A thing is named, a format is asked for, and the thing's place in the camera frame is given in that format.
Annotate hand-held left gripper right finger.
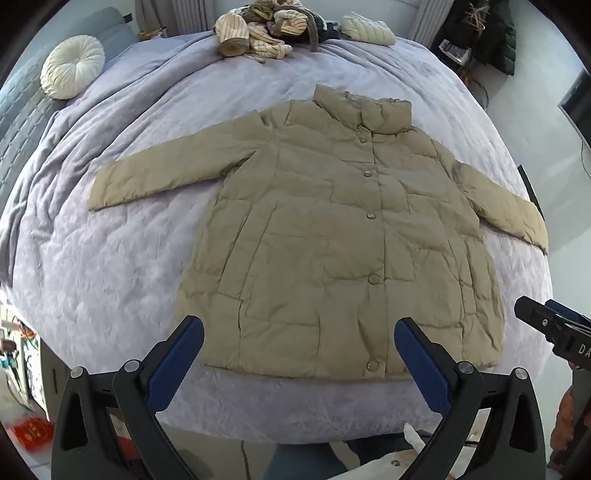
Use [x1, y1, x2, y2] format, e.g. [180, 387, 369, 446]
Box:
[394, 316, 548, 480]

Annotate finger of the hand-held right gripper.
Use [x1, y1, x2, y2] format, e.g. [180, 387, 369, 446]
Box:
[515, 296, 555, 330]

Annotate grey pleated curtain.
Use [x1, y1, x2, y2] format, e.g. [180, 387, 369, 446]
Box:
[134, 0, 222, 42]
[406, 0, 455, 49]

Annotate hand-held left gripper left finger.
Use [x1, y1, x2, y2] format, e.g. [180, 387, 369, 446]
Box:
[51, 315, 205, 480]

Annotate cream quilted jacket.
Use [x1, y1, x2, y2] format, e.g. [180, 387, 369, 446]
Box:
[341, 11, 397, 47]

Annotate dark grey garment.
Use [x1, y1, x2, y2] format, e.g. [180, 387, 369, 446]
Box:
[295, 4, 345, 51]

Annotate khaki puffer jacket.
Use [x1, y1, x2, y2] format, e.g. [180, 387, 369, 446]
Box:
[88, 84, 550, 383]

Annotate round white pleated pillow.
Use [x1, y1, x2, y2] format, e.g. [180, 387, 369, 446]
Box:
[40, 37, 106, 100]

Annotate lilac plush blanket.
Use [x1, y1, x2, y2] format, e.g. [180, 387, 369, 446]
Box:
[0, 32, 555, 444]

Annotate person's blue jeans leg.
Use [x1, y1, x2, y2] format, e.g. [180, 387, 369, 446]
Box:
[268, 436, 370, 480]

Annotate dark green hanging coat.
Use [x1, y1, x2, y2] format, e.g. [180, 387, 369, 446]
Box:
[475, 0, 517, 77]

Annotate person's right hand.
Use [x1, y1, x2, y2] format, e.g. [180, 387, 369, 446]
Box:
[551, 383, 578, 457]

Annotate small printed box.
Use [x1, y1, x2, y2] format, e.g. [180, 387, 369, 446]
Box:
[438, 39, 472, 66]

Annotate red box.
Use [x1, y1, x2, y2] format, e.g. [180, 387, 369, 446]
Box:
[10, 415, 54, 448]

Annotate cream striped fleece clothes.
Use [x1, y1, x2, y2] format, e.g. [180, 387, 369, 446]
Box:
[213, 0, 308, 64]

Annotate black flat screen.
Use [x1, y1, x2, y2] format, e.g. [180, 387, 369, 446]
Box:
[558, 69, 591, 148]

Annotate grey quilted headboard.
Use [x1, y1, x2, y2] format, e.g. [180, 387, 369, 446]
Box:
[0, 7, 139, 204]

